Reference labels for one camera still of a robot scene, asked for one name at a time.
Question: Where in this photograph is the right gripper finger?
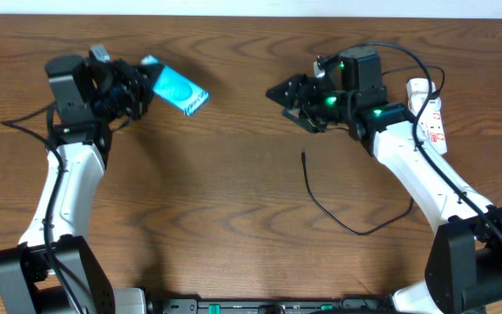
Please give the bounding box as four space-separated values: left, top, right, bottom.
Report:
282 109 321 133
265 74 303 108

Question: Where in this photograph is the blue Galaxy smartphone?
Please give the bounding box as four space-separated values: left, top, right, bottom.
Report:
140 55 209 116

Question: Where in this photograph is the black charger cable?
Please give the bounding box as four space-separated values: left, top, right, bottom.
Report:
301 65 446 236

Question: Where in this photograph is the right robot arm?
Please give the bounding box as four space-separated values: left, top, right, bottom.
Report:
266 42 502 313

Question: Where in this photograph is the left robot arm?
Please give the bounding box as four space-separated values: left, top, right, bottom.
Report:
0 51 164 313

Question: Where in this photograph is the white power strip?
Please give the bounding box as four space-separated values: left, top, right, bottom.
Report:
406 78 447 155

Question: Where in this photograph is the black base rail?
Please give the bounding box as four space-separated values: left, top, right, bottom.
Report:
146 297 397 314

